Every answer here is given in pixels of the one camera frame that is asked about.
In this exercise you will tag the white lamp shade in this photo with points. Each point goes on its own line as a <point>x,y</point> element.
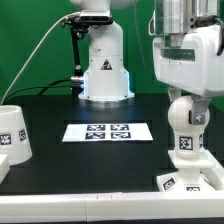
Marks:
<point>14,140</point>

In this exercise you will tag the white right wall rail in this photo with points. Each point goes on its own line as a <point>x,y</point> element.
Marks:
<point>215,174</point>

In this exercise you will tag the white wall rail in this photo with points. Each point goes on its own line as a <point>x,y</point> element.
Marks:
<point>110,206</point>
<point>215,174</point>

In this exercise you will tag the white front wall rail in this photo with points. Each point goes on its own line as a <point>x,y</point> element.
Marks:
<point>110,206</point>

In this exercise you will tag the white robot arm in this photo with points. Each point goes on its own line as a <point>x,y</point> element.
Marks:
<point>105,78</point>

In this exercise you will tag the white left wall block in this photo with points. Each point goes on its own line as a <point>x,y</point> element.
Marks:
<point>4,166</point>

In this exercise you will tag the white lamp bulb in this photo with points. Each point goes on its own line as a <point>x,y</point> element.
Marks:
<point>188,137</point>

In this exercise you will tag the white marker sheet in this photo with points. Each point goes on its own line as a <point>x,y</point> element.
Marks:
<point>107,132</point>

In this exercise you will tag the white lamp base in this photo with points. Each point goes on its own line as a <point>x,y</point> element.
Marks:
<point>188,177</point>

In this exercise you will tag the grey camera on stand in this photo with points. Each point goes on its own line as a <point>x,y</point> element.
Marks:
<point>95,16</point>

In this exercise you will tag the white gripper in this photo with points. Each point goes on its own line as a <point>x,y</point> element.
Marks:
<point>197,69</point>

